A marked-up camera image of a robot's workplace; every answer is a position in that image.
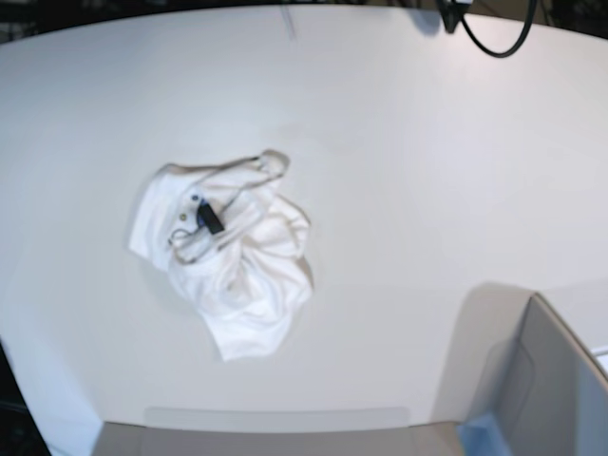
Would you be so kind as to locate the white printed t-shirt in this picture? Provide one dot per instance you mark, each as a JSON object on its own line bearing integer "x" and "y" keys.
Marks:
{"x": 231, "y": 246}

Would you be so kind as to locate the grey cardboard box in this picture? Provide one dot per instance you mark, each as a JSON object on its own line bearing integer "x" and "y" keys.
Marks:
{"x": 541, "y": 392}

